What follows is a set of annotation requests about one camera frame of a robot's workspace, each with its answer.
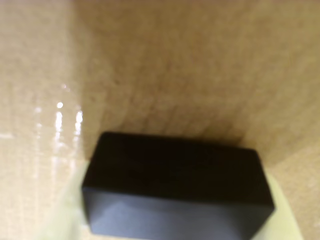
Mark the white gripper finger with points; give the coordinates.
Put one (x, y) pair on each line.
(282, 220)
(67, 212)

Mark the black rectangular block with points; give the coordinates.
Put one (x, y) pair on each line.
(175, 175)

